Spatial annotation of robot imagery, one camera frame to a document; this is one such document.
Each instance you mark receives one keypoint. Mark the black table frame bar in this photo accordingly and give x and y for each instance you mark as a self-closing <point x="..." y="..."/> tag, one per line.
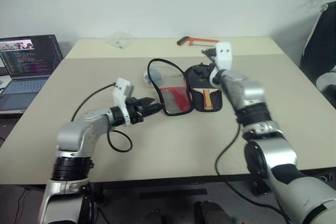
<point x="170" y="181"/>

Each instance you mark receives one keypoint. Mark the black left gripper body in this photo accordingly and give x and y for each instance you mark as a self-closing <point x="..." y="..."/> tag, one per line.
<point x="134" y="111"/>

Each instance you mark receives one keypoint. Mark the black flat floor strip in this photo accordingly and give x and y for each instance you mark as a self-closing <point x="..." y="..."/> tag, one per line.
<point x="173" y="193"/>

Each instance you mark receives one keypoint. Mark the black table foot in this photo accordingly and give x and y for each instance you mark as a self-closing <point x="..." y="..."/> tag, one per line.
<point x="260" y="187"/>

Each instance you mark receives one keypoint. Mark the grey blue round object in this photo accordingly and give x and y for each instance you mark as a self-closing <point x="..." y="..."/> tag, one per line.
<point x="155" y="75"/>

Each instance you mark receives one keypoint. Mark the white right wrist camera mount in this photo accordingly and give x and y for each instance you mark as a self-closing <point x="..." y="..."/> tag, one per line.
<point x="224" y="54"/>

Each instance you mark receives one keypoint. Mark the dark rounded shape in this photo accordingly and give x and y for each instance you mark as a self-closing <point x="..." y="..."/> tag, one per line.
<point x="214" y="212"/>

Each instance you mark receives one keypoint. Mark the black red paddle case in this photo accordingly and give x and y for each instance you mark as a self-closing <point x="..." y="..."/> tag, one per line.
<point x="173" y="102"/>

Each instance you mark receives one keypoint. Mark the black office chair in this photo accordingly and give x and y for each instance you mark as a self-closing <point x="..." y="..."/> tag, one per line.
<point x="320" y="48"/>

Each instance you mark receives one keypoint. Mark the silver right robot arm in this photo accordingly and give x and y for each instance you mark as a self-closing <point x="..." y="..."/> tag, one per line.
<point x="275" y="153"/>

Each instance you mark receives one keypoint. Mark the white rounded object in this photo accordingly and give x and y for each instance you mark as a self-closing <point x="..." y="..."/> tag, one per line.
<point x="326" y="82"/>

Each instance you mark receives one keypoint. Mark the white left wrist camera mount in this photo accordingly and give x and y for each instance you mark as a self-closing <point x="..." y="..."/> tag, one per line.
<point x="121" y="87"/>

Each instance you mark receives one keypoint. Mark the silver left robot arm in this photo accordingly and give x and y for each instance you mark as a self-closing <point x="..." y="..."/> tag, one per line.
<point x="78" y="129"/>

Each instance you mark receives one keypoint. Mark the table tennis paddle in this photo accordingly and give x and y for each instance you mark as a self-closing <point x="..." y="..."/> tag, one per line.
<point x="208" y="98"/>

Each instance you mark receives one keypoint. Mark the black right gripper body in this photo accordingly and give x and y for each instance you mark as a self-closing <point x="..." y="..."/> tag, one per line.
<point x="212" y="60"/>

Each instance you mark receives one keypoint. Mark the open laptop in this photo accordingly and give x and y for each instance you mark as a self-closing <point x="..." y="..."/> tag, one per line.
<point x="26" y="61"/>

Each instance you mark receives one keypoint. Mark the orange hacksaw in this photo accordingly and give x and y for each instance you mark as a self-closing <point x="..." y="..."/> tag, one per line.
<point x="195" y="40"/>

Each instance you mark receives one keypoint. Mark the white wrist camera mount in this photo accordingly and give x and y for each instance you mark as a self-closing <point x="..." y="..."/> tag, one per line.
<point x="121" y="87"/>
<point x="224" y="54"/>

